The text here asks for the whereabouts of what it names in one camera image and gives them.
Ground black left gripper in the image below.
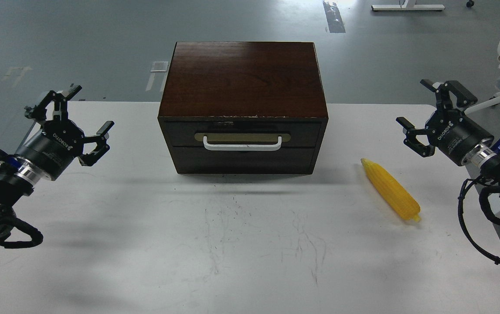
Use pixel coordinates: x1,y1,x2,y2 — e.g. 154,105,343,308
15,84,115,181

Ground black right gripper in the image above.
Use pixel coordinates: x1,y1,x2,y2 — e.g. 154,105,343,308
396,79,494,166

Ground yellow corn cob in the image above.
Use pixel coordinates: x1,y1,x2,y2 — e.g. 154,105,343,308
360,158,421,222

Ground wooden drawer with white handle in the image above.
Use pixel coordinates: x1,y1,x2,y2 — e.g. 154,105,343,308
160,121,322,148

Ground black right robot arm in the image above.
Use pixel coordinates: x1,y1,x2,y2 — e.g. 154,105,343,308
396,79,500,265

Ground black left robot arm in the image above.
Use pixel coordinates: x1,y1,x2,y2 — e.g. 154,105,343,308
0,84,114,249

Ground dark wooden drawer cabinet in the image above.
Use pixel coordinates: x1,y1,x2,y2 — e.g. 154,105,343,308
158,42,328,175

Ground white desk base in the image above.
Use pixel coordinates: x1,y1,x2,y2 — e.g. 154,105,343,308
371,0,445,12

